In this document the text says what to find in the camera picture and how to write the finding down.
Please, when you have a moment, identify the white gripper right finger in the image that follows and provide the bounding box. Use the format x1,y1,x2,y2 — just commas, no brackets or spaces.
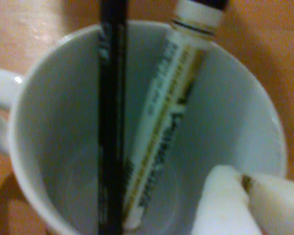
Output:
242,173,294,235

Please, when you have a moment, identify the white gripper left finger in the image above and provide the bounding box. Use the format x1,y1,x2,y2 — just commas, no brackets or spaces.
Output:
191,164,263,235

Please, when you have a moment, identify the white marker black cap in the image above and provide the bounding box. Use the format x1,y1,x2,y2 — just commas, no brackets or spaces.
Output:
123,0,230,230

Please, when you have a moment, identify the black pen red end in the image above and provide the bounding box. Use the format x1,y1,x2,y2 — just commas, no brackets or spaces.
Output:
97,0,128,235

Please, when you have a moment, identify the white mug green blue pattern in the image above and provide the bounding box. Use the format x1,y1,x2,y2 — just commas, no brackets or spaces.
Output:
0,20,289,235

